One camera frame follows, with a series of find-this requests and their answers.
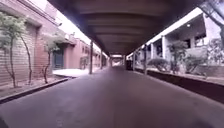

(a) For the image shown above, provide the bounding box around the dark paved walkway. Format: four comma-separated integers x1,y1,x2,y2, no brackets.
0,65,224,128

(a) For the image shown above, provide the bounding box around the pale concrete slab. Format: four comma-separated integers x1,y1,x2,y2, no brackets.
52,67,101,78

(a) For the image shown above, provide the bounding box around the covered walkway roof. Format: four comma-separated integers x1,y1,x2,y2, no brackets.
47,0,214,57

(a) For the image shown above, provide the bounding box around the thin small tree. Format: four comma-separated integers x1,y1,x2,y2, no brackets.
41,33,64,85
0,12,34,89

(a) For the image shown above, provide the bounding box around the row of bushes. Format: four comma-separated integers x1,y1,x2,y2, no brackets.
146,39,224,76

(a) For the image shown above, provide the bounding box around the pale concrete building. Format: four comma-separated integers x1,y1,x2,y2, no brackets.
126,7,224,73

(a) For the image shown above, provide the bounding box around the red brick building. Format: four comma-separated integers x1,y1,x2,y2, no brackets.
0,0,109,86

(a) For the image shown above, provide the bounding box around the dark kerb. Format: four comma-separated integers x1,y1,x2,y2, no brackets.
0,76,73,105

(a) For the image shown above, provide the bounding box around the bare soil strip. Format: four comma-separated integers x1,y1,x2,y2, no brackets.
0,75,69,100

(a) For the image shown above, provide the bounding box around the roof support post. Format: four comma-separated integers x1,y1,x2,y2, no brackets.
143,43,148,76
88,39,94,75
99,49,104,70

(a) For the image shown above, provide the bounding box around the low dark wall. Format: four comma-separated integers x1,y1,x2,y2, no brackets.
134,67,224,105

